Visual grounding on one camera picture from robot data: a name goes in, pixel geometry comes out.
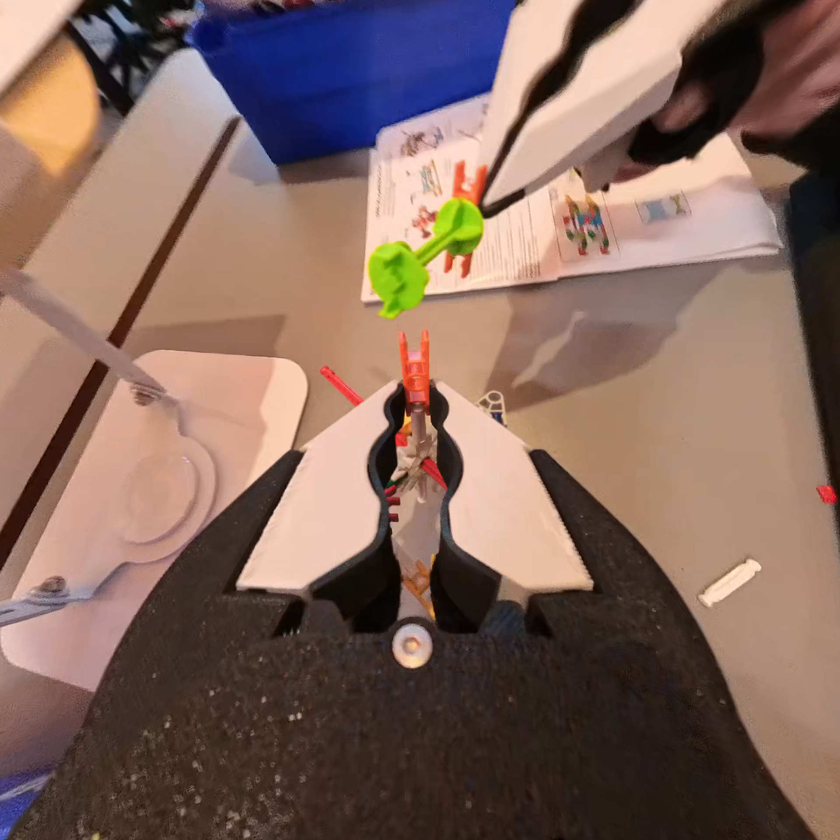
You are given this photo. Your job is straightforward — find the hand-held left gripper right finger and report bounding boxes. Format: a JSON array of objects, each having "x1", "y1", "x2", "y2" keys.
[{"x1": 430, "y1": 379, "x2": 595, "y2": 596}]

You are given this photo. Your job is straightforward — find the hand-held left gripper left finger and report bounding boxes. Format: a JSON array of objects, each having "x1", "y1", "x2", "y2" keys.
[{"x1": 236, "y1": 381, "x2": 406, "y2": 599}]

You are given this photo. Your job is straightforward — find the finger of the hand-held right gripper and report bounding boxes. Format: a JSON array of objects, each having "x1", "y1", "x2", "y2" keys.
[
  {"x1": 478, "y1": 0, "x2": 585, "y2": 204},
  {"x1": 481, "y1": 0, "x2": 731, "y2": 219}
]

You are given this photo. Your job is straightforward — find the orange connector piece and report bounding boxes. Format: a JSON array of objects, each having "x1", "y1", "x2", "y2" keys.
[{"x1": 444, "y1": 159, "x2": 490, "y2": 277}]

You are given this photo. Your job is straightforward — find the lime green spool piece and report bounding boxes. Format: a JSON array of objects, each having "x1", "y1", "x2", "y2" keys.
[{"x1": 367, "y1": 197, "x2": 485, "y2": 320}]

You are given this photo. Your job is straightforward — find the colourful construction toy model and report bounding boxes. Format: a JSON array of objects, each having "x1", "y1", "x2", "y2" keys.
[{"x1": 320, "y1": 330, "x2": 450, "y2": 621}]

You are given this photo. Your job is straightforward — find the blue parts bin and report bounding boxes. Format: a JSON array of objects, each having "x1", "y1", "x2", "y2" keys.
[{"x1": 0, "y1": 768, "x2": 56, "y2": 828}]

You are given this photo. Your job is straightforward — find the person's right hand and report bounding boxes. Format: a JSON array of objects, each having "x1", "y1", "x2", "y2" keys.
[{"x1": 653, "y1": 0, "x2": 840, "y2": 142}]

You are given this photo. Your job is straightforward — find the white document stand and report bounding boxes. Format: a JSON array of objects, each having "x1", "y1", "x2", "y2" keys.
[{"x1": 0, "y1": 0, "x2": 309, "y2": 693}]

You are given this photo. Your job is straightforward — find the blue bin with papers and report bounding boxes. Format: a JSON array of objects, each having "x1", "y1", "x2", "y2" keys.
[{"x1": 187, "y1": 0, "x2": 519, "y2": 165}]

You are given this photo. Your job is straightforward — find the illustrated instruction booklet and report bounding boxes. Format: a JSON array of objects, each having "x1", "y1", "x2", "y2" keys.
[{"x1": 361, "y1": 97, "x2": 560, "y2": 304}]

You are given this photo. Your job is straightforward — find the short white rod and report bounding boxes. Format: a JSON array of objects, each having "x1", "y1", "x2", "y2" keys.
[{"x1": 697, "y1": 558, "x2": 763, "y2": 608}]

